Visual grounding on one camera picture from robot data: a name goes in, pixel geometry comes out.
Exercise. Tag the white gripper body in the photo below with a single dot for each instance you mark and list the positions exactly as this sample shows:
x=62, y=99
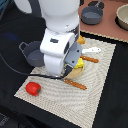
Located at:
x=61, y=52

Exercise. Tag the yellow toy butter box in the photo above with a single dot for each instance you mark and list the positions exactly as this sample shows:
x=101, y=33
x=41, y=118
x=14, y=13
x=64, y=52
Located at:
x=80, y=63

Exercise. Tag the white toy spatula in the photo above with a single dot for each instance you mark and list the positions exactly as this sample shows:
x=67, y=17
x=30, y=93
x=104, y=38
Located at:
x=92, y=50

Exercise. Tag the red toy tomato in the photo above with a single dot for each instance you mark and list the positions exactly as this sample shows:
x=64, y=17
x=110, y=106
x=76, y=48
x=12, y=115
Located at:
x=33, y=88

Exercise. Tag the orange toy bread loaf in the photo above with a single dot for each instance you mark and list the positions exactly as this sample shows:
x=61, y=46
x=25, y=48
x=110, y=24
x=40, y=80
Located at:
x=81, y=40

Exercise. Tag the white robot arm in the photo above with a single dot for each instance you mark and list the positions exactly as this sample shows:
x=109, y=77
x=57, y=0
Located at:
x=61, y=16

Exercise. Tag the beige round plate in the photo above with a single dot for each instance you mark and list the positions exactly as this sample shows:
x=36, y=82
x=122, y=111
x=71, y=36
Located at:
x=76, y=72

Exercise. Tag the grey saucepan on stove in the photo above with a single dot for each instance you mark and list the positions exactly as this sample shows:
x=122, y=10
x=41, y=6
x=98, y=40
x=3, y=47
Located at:
x=92, y=15

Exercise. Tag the striped beige placemat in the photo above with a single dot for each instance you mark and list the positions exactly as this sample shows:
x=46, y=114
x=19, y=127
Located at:
x=71, y=103

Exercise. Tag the beige bowl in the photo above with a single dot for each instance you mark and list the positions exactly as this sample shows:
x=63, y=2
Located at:
x=122, y=14

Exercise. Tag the grey toy pot with handles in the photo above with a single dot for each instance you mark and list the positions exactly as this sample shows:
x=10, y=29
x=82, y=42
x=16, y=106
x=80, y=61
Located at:
x=32, y=53

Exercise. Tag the fork with wooden handle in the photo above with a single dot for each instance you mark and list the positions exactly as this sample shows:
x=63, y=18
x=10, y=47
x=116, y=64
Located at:
x=75, y=84

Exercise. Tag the knife with wooden handle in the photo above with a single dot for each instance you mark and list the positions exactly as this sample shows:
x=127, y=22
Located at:
x=89, y=59

